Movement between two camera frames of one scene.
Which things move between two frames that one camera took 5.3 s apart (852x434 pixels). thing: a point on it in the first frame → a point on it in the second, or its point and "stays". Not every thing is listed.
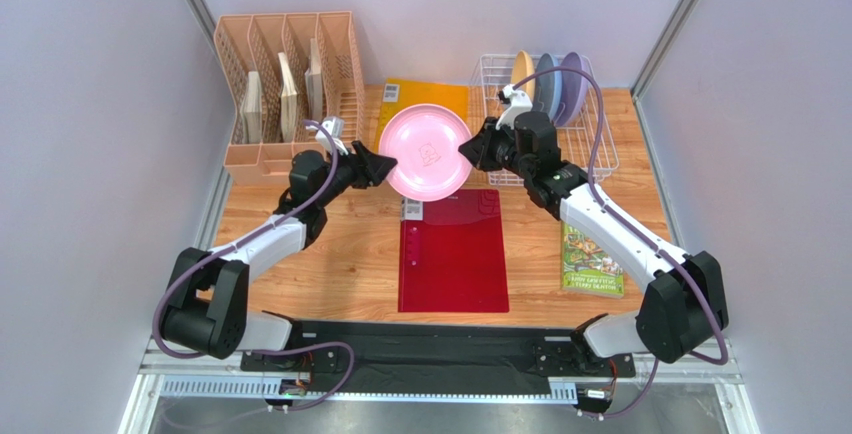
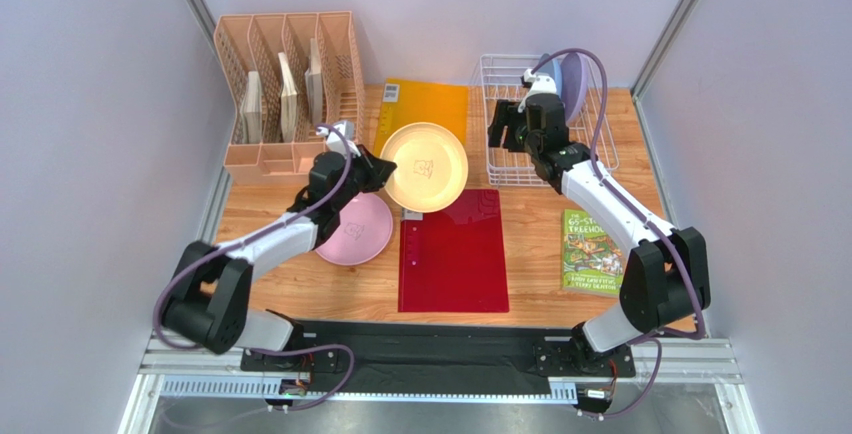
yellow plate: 523,69 → 431,166
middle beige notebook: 288,100 stays
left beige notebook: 252,108 stays
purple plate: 573,92 stays
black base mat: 433,353 stays
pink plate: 424,140 → 364,231
